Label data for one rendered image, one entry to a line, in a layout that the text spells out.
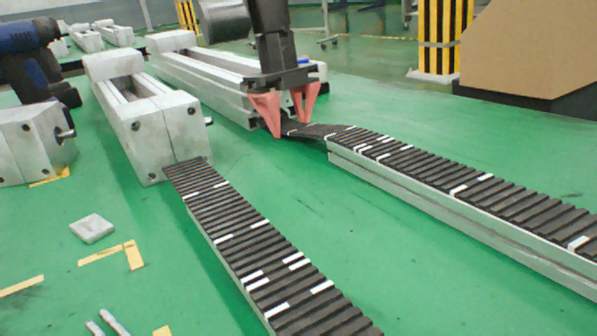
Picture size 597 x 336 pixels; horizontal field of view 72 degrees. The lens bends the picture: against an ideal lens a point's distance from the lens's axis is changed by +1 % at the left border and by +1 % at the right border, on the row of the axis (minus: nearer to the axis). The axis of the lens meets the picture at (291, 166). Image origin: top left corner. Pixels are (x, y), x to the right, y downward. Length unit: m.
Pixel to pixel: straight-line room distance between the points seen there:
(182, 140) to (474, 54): 0.51
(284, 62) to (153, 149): 0.22
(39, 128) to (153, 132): 0.20
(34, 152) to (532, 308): 0.64
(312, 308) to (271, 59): 0.41
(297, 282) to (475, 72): 0.59
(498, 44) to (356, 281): 0.53
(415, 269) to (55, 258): 0.35
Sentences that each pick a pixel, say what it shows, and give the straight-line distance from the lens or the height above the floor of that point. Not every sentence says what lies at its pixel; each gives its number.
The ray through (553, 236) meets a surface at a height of 0.81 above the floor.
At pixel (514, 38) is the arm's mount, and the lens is 0.75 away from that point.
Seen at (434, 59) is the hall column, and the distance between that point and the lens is 3.93.
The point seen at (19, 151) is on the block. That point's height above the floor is 0.83.
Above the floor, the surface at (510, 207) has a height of 0.81.
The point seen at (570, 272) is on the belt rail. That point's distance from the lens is 0.36.
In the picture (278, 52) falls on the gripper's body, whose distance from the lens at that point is 0.61.
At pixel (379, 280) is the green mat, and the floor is 0.78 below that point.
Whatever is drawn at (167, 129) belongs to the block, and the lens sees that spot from 0.56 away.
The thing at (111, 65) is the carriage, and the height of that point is 0.89.
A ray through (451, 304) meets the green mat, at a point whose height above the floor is 0.78.
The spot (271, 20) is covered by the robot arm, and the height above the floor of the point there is 0.95.
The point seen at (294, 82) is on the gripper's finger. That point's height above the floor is 0.86.
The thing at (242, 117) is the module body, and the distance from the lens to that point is 0.70.
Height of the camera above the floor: 1.00
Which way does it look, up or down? 24 degrees down
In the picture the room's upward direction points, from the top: 9 degrees counter-clockwise
